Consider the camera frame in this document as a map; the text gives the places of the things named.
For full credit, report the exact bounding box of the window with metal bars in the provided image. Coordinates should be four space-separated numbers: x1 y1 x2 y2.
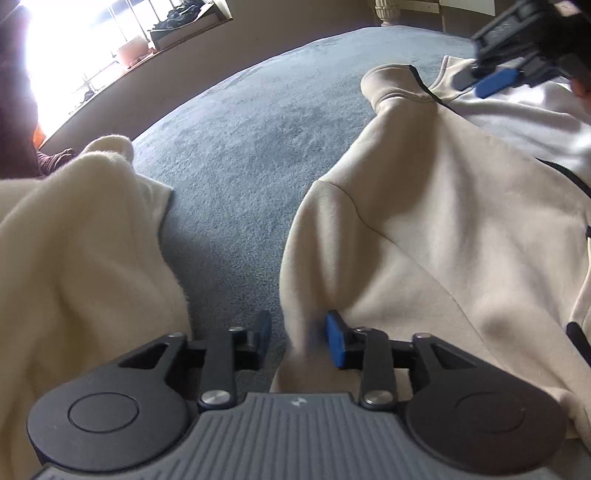
18 0 232 134

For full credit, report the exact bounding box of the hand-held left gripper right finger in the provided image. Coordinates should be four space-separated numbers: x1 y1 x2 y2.
325 310 476 411

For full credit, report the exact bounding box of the beige zip jacket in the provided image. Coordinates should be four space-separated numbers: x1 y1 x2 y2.
270 55 591 444

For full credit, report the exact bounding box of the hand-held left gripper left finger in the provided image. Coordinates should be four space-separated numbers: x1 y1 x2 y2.
117 310 273 411

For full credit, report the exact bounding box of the cream fleece garment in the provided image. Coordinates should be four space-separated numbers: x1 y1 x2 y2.
0 135 192 480

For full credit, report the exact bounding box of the cream bedpost knob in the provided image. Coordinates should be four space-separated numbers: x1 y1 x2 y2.
373 0 402 27

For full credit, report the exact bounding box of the pink bowl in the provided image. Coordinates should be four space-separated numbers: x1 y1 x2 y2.
115 36 151 69

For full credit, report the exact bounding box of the grey cardboard box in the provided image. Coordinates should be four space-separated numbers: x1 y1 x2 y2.
148 0 234 49

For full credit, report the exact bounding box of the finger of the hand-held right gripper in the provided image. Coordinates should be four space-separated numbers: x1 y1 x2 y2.
475 68 522 99

